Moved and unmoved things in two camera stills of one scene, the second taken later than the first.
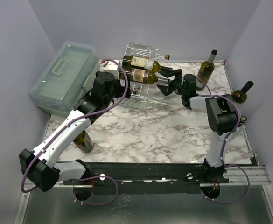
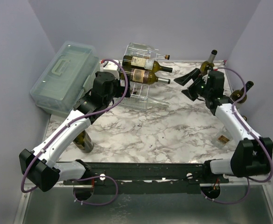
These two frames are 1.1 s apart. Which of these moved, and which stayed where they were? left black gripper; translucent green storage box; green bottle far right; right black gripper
Moved: right black gripper
Stayed: left black gripper; translucent green storage box; green bottle far right
